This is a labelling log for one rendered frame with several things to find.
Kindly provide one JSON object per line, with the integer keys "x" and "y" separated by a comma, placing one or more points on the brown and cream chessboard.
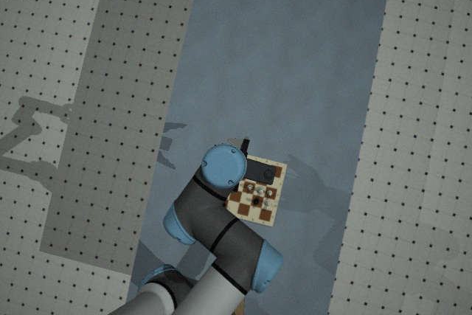
{"x": 241, "y": 203}

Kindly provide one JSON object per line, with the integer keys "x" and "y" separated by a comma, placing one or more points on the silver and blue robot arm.
{"x": 243, "y": 261}

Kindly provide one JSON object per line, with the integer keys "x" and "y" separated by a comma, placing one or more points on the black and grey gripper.
{"x": 244, "y": 144}

